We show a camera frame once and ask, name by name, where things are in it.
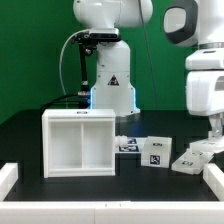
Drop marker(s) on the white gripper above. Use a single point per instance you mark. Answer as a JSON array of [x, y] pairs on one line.
[[205, 97]]

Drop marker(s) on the white cabinet top block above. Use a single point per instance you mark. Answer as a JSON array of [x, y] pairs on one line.
[[156, 152]]

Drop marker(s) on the white cabinet body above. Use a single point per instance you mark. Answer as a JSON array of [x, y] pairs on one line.
[[79, 142]]

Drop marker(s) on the white door panel with peg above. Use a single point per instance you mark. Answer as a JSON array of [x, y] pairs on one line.
[[211, 144]]

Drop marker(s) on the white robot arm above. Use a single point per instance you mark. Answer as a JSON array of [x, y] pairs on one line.
[[185, 23]]

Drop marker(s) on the white door panel right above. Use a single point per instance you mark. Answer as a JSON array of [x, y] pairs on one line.
[[192, 162]]

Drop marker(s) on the white right fence block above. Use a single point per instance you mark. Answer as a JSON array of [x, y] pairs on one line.
[[214, 178]]

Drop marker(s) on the white fence block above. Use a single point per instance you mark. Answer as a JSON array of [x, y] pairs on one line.
[[214, 178], [8, 178]]

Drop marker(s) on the white marker base sheet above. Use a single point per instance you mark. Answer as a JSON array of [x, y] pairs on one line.
[[131, 146]]

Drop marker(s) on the white left fence block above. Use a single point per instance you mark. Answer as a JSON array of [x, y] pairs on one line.
[[8, 178]]

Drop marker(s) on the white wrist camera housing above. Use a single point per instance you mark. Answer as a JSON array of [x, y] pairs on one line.
[[206, 59]]

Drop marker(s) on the black camera stand pole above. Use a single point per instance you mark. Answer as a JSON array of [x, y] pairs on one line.
[[84, 79]]

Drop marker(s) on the white front fence rail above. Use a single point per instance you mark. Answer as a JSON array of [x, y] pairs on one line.
[[111, 213]]

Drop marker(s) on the black camera on stand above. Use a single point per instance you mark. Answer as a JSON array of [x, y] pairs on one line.
[[97, 35]]

